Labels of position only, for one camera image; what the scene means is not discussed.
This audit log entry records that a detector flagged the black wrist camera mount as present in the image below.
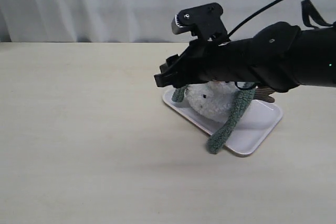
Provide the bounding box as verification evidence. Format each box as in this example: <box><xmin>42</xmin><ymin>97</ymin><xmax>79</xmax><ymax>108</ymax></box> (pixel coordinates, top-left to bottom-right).
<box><xmin>171</xmin><ymin>2</ymin><xmax>229</xmax><ymax>43</ymax></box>

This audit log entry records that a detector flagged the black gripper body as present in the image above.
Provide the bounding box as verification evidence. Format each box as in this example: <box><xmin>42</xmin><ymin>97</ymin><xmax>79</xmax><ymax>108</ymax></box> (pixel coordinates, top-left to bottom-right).
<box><xmin>173</xmin><ymin>39</ymin><xmax>254</xmax><ymax>88</ymax></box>

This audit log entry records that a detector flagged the white plush snowman toy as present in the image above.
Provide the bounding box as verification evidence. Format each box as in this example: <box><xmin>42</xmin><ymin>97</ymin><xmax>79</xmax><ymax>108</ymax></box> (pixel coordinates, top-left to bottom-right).
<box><xmin>184</xmin><ymin>81</ymin><xmax>275</xmax><ymax>123</ymax></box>

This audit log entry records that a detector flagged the green fuzzy scarf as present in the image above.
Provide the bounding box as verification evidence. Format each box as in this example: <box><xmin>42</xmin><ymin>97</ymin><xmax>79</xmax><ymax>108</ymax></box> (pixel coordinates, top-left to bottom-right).
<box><xmin>172</xmin><ymin>82</ymin><xmax>256</xmax><ymax>154</ymax></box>

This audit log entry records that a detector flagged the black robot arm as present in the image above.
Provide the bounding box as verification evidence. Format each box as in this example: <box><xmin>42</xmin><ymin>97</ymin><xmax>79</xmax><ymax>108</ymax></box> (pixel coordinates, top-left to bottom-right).
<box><xmin>154</xmin><ymin>22</ymin><xmax>335</xmax><ymax>93</ymax></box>

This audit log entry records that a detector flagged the white backdrop curtain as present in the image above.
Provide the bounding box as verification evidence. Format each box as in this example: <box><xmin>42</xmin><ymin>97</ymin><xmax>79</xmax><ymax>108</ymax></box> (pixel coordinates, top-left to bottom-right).
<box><xmin>0</xmin><ymin>0</ymin><xmax>336</xmax><ymax>44</ymax></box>

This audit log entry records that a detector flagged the white rectangular tray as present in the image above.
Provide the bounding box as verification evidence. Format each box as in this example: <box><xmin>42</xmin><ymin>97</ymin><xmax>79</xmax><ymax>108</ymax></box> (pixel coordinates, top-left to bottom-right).
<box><xmin>162</xmin><ymin>89</ymin><xmax>283</xmax><ymax>156</ymax></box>

